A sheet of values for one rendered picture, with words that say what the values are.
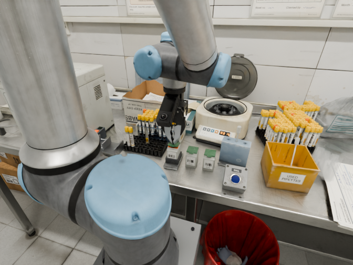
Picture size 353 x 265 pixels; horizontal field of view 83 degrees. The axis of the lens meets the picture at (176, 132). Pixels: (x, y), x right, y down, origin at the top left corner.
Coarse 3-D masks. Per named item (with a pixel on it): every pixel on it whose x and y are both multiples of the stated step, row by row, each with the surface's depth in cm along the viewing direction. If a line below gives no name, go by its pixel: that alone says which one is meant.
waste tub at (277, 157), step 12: (276, 144) 72; (288, 144) 71; (264, 156) 72; (276, 156) 74; (288, 156) 73; (300, 156) 72; (264, 168) 71; (276, 168) 62; (288, 168) 61; (300, 168) 60; (312, 168) 63; (264, 180) 69; (276, 180) 64; (288, 180) 63; (300, 180) 62; (312, 180) 61
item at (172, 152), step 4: (180, 144) 75; (168, 148) 73; (172, 148) 72; (176, 148) 72; (180, 148) 76; (168, 152) 73; (172, 152) 72; (176, 152) 72; (168, 156) 74; (172, 156) 73; (176, 156) 73
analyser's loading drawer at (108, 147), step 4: (100, 136) 82; (100, 140) 82; (104, 140) 82; (108, 140) 79; (104, 144) 77; (108, 144) 80; (112, 144) 81; (116, 144) 81; (120, 144) 78; (104, 148) 77; (108, 148) 78; (112, 148) 78; (116, 148) 76; (120, 148) 79; (104, 152) 78; (108, 152) 76; (112, 152) 76; (116, 152) 76; (120, 152) 79
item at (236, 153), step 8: (224, 136) 75; (224, 144) 72; (232, 144) 71; (240, 144) 70; (248, 144) 70; (224, 152) 74; (232, 152) 73; (240, 152) 71; (248, 152) 70; (224, 160) 76; (232, 160) 74; (240, 160) 73
